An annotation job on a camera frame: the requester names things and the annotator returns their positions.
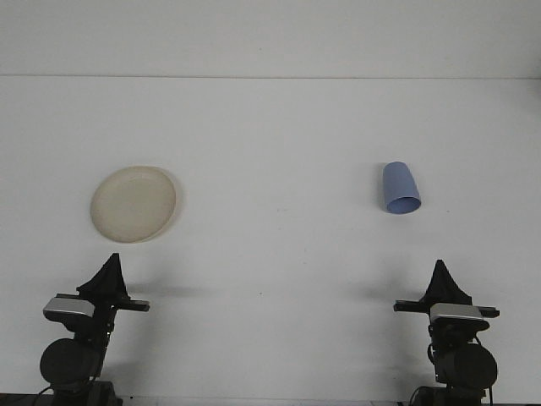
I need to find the pale blue cup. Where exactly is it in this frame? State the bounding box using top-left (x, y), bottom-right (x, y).
top-left (382, 161), bottom-right (423, 216)

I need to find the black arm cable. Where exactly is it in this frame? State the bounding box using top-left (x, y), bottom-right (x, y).
top-left (425, 340), bottom-right (439, 380)

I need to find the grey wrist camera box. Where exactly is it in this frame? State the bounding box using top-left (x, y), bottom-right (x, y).
top-left (429, 302), bottom-right (485, 322)
top-left (42, 297), bottom-right (95, 321)

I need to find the pale cream round plate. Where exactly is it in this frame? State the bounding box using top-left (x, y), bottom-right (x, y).
top-left (89, 164), bottom-right (183, 244)

